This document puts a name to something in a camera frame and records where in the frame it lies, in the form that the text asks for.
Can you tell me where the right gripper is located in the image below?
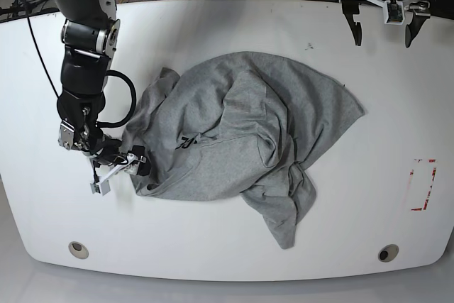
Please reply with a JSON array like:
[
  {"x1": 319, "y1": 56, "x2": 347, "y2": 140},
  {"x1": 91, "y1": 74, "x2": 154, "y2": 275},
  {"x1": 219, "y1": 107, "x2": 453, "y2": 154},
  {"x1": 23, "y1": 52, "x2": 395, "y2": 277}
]
[{"x1": 83, "y1": 135, "x2": 151, "y2": 177}]

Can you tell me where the grey T-shirt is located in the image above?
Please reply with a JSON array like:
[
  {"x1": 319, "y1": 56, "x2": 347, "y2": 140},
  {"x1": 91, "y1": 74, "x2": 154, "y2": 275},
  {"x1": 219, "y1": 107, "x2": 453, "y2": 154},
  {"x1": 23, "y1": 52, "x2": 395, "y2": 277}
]
[{"x1": 123, "y1": 52, "x2": 365, "y2": 249}]

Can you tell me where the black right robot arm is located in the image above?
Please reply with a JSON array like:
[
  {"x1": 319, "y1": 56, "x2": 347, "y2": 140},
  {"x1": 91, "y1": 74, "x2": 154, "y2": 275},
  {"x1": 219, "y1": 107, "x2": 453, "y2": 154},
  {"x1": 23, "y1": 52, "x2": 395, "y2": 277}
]
[{"x1": 55, "y1": 0, "x2": 151, "y2": 175}]

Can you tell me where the red tape rectangle marking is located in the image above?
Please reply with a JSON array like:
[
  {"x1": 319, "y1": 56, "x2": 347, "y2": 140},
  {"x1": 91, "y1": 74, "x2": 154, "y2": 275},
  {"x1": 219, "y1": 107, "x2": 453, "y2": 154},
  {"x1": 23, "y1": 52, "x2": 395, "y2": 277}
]
[{"x1": 406, "y1": 159, "x2": 437, "y2": 211}]

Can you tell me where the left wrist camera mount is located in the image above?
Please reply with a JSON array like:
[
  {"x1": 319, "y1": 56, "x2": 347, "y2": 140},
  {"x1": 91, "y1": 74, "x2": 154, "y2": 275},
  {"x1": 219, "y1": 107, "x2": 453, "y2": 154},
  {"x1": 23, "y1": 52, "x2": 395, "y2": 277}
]
[{"x1": 340, "y1": 0, "x2": 431, "y2": 25}]

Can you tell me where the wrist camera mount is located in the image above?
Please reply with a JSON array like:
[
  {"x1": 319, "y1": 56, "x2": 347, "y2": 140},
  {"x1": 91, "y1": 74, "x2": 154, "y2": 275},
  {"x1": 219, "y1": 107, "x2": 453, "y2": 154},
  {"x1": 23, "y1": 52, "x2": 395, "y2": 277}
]
[
  {"x1": 340, "y1": 0, "x2": 431, "y2": 25},
  {"x1": 90, "y1": 153, "x2": 147, "y2": 196}
]

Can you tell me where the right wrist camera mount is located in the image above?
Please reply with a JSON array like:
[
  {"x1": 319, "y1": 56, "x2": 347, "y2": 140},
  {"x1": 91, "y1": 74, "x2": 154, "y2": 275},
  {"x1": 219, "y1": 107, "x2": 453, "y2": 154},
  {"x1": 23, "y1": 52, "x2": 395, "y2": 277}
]
[{"x1": 90, "y1": 153, "x2": 147, "y2": 196}]

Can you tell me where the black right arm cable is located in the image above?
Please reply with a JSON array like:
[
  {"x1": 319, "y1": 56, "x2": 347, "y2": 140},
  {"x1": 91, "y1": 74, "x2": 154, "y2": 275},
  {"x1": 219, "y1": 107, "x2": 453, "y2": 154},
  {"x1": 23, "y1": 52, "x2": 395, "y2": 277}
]
[{"x1": 19, "y1": 0, "x2": 138, "y2": 129}]

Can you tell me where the left table cable grommet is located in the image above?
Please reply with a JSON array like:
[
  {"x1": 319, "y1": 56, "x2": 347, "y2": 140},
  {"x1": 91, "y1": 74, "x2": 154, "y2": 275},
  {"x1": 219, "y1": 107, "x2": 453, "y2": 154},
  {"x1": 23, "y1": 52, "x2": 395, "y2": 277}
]
[{"x1": 68, "y1": 241, "x2": 89, "y2": 260}]

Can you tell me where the table cable grommet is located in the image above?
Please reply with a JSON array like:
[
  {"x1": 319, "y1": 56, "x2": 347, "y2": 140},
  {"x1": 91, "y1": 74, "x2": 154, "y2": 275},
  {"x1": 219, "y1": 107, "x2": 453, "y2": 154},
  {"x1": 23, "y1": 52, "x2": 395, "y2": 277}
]
[
  {"x1": 68, "y1": 241, "x2": 89, "y2": 260},
  {"x1": 377, "y1": 244, "x2": 399, "y2": 263}
]

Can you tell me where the right table cable grommet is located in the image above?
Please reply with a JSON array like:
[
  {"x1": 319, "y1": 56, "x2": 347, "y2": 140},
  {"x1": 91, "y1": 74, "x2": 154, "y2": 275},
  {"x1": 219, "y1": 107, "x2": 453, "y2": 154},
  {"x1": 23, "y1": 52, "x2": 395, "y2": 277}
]
[{"x1": 377, "y1": 244, "x2": 399, "y2": 263}]

